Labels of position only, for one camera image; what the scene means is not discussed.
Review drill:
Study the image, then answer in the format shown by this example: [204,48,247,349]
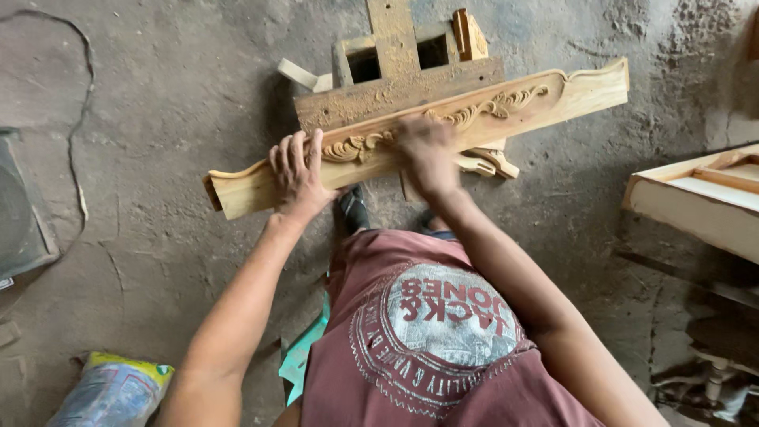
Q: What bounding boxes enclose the dusty wooden workbench frame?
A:
[294,0,506,134]

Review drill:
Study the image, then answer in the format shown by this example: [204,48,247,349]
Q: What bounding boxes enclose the grey metal machine housing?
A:
[0,127,60,281]

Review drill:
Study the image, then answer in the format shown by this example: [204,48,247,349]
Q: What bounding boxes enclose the person's maroon printed shirt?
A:
[299,229,606,427]

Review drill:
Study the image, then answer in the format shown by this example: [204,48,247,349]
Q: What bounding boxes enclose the teal plastic stool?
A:
[279,292,330,406]

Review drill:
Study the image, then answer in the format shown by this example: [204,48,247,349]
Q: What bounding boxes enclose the black sandal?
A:
[339,185,371,233]

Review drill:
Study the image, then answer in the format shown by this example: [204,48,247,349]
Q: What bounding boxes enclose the pale wooden offcut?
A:
[278,57,333,93]

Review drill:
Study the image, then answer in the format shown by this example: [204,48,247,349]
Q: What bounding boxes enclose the carved wooden panel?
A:
[203,57,631,221]

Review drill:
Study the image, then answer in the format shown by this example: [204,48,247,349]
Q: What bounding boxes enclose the pale wooden furniture frame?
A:
[622,144,759,265]

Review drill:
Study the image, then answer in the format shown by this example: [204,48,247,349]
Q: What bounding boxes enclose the person's right hand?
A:
[393,114,462,201]

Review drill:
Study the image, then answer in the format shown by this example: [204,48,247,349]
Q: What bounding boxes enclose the white turned furniture leg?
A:
[691,350,759,423]

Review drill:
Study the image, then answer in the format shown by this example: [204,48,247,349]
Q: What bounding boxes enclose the small carved wooden piece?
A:
[455,148,520,180]

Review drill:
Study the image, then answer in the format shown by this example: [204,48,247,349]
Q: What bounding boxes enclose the small wooden block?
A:
[452,8,489,62]

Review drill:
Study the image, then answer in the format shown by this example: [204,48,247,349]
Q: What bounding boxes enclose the person's left hand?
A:
[268,128,340,217]

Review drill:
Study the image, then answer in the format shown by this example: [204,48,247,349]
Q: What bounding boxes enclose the plastic sack with yellow edge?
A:
[47,351,175,427]

